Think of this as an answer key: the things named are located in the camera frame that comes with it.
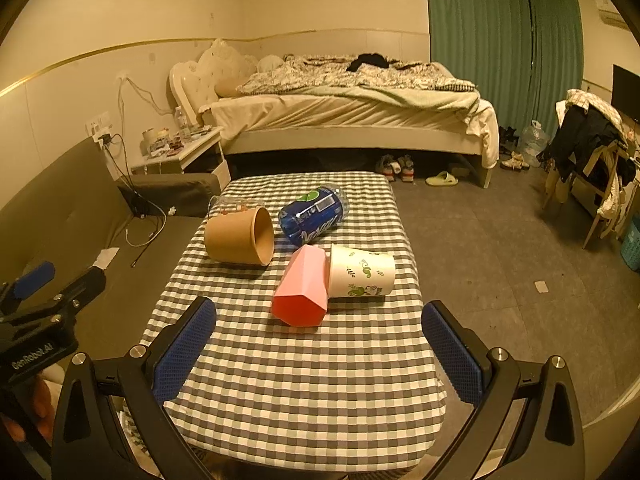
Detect blue transparent plastic cup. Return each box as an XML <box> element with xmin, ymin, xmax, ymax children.
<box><xmin>278</xmin><ymin>184</ymin><xmax>348</xmax><ymax>247</ymax></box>

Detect brown kraft paper cup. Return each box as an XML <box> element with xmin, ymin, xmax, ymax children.
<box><xmin>204</xmin><ymin>206</ymin><xmax>274</xmax><ymax>266</ymax></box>

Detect pink hexagonal cup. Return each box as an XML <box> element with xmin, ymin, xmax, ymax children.
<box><xmin>271</xmin><ymin>245</ymin><xmax>329</xmax><ymax>327</ymax></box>

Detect white green floral paper cup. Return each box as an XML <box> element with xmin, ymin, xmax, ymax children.
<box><xmin>328</xmin><ymin>244</ymin><xmax>396</xmax><ymax>298</ymax></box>

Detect white paper on floor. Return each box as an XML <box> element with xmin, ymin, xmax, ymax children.
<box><xmin>534</xmin><ymin>281</ymin><xmax>549</xmax><ymax>294</ymax></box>

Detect grey white checkered tablecloth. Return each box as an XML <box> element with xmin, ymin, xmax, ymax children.
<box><xmin>142</xmin><ymin>171</ymin><xmax>446</xmax><ymax>474</ymax></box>

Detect white nightstand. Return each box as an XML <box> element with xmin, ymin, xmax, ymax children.
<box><xmin>131</xmin><ymin>127</ymin><xmax>231</xmax><ymax>190</ymax></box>

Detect teal laundry basket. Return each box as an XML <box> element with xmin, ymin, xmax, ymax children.
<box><xmin>620</xmin><ymin>216</ymin><xmax>640</xmax><ymax>271</ymax></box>

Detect green slipper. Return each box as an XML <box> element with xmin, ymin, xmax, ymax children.
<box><xmin>425</xmin><ymin>171</ymin><xmax>459</xmax><ymax>188</ymax></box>

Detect white shoes by curtain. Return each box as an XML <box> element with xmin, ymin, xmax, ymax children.
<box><xmin>500</xmin><ymin>152</ymin><xmax>530</xmax><ymax>171</ymax></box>

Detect chair piled with clothes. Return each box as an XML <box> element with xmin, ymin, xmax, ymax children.
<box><xmin>541</xmin><ymin>89</ymin><xmax>639</xmax><ymax>244</ymax></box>

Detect large water jug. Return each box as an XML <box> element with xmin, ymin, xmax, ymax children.
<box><xmin>518</xmin><ymin>119</ymin><xmax>549</xmax><ymax>167</ymax></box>

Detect sneaker under bed right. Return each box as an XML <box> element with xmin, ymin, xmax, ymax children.
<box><xmin>398</xmin><ymin>155</ymin><xmax>414</xmax><ymax>183</ymax></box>

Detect sneaker under bed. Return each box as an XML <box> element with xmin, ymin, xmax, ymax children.
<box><xmin>398</xmin><ymin>155</ymin><xmax>414</xmax><ymax>183</ymax></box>
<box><xmin>375</xmin><ymin>155</ymin><xmax>401</xmax><ymax>182</ymax></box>

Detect bed with cream sheets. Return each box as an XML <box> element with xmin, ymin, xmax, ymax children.
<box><xmin>168</xmin><ymin>39</ymin><xmax>499</xmax><ymax>188</ymax></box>

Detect sneaker under bed left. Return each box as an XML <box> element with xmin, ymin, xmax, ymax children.
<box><xmin>375</xmin><ymin>155</ymin><xmax>401</xmax><ymax>182</ymax></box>

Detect black television screen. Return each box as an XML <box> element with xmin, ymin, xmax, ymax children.
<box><xmin>612</xmin><ymin>65</ymin><xmax>640</xmax><ymax>122</ymax></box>

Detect green curtain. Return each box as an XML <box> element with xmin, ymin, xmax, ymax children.
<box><xmin>427</xmin><ymin>0</ymin><xmax>584</xmax><ymax>136</ymax></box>

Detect black garment on bed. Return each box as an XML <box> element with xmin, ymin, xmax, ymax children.
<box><xmin>346</xmin><ymin>53</ymin><xmax>396</xmax><ymax>73</ymax></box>

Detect white air conditioner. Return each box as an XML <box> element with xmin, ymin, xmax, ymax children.
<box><xmin>594</xmin><ymin>0</ymin><xmax>628</xmax><ymax>29</ymax></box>

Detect black charging cable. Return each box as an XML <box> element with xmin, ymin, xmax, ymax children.
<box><xmin>102</xmin><ymin>132</ymin><xmax>168</xmax><ymax>269</ymax></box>

